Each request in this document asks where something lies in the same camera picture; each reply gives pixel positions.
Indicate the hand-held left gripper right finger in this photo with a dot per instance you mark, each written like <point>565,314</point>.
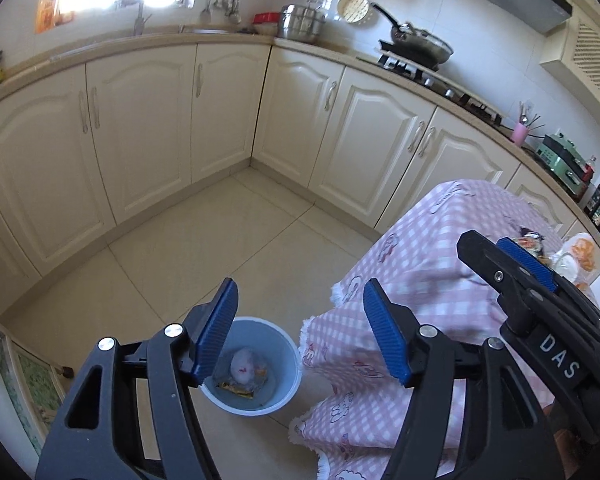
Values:
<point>385,330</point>

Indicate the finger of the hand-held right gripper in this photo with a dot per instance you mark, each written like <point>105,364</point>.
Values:
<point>480,257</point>
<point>527,265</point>

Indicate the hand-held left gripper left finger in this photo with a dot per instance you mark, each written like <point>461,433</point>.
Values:
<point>215,330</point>

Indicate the dark snack wrapper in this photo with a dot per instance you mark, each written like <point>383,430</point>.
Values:
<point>530,240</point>

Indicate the white plastic bag orange print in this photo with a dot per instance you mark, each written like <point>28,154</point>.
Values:
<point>577,255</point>

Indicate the light blue plastic bin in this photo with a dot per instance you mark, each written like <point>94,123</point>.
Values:
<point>282,360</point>

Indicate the crumpled white pink tissue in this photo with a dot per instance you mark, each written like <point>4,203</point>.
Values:
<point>242,366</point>

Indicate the pink checked tablecloth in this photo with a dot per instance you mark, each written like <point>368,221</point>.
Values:
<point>430,260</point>

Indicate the yellow snack wrapper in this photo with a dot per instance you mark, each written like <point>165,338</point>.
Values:
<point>237,389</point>

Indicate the tall dark glass bottle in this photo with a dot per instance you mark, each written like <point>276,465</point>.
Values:
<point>597,200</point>

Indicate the red label sauce bottle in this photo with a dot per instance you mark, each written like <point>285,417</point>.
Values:
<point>590,165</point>

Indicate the pink utensil cup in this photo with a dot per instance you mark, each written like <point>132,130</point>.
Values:
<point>521,132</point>

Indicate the black gas stove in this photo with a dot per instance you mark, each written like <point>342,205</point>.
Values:
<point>430,77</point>

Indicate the green patterned glass door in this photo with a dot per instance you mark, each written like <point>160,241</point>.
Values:
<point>35,385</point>

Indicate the cream kitchen base cabinets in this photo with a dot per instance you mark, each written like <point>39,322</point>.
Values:
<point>145,125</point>

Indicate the wok with lid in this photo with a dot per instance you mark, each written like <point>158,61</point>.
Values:
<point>425,45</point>

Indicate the stainless steel pot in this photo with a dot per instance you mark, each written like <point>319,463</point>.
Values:
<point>302,22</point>

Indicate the red bowl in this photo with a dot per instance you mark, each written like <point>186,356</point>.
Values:
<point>266,20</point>

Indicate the metal sink faucet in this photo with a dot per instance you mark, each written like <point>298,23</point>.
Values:
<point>140,20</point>

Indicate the orange printed packet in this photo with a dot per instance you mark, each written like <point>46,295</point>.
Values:
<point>50,10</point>

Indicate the cream lattice wall cabinet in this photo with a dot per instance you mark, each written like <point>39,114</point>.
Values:
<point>590,55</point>

